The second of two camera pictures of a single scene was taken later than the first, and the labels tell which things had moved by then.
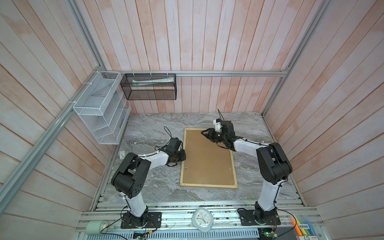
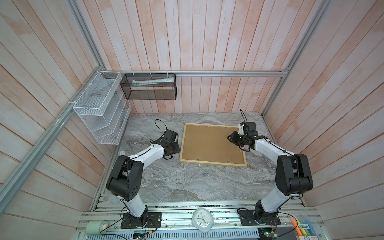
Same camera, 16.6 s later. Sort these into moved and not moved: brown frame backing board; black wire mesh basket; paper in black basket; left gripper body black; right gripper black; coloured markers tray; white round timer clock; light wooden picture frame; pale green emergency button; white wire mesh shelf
Moved: light wooden picture frame; brown frame backing board; left gripper body black; right gripper black
Not moved: black wire mesh basket; white wire mesh shelf; white round timer clock; coloured markers tray; paper in black basket; pale green emergency button
